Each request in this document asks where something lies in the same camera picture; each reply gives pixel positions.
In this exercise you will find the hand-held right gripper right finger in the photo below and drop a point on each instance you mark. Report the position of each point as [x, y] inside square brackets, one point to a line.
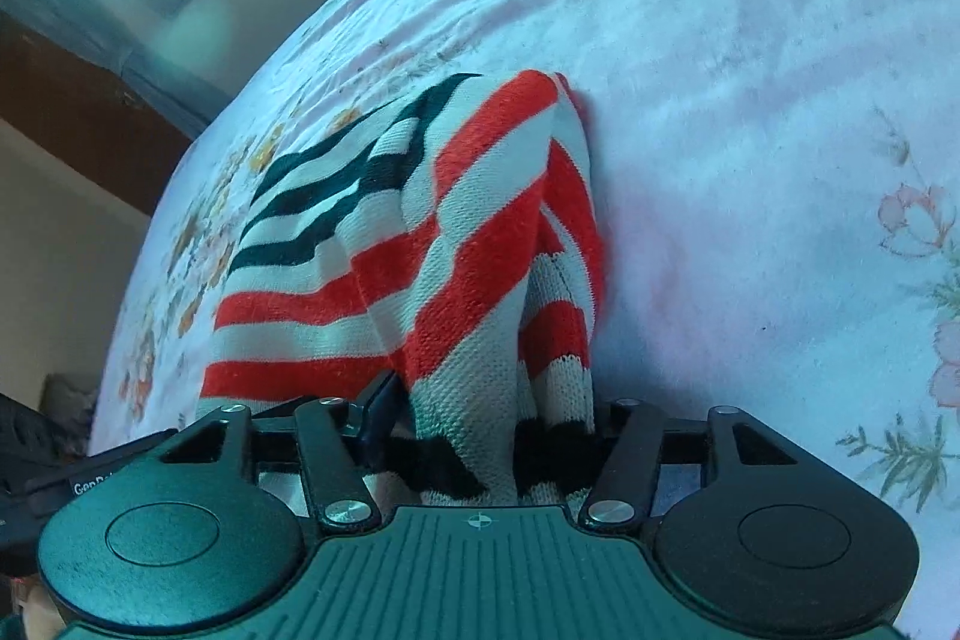
[628, 441]

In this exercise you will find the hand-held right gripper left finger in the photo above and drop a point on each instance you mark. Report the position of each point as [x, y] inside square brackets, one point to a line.
[379, 415]

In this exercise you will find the striped knit sweater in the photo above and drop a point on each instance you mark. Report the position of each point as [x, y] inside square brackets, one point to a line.
[450, 265]

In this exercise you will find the grey cloth bundle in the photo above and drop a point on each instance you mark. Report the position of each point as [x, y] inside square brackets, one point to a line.
[67, 407]

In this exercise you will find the floral bed sheet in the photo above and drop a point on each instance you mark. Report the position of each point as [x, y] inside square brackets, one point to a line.
[712, 123]

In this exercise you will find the brown wooden wardrobe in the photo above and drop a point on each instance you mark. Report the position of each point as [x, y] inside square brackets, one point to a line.
[82, 130]

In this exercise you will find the grey curtain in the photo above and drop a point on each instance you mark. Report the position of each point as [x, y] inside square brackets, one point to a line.
[112, 48]

